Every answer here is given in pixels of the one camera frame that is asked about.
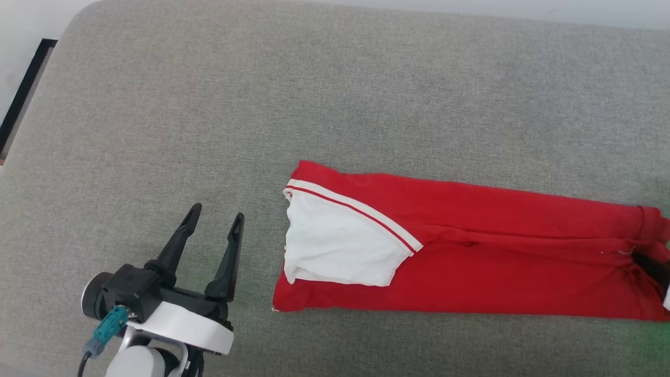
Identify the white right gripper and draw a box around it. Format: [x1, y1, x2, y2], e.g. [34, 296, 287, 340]
[632, 251, 670, 311]

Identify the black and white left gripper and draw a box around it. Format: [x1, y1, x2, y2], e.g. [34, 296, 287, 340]
[125, 203, 245, 357]

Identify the red and white garment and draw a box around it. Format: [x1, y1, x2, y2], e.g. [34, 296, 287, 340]
[272, 160, 670, 321]

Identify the grey fabric sofa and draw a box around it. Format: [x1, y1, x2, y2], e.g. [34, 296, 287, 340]
[0, 0, 670, 377]

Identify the black floor strip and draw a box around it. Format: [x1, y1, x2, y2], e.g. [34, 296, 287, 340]
[0, 38, 58, 159]

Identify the teal connector black cable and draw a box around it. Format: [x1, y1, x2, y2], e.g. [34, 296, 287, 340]
[77, 305, 130, 377]

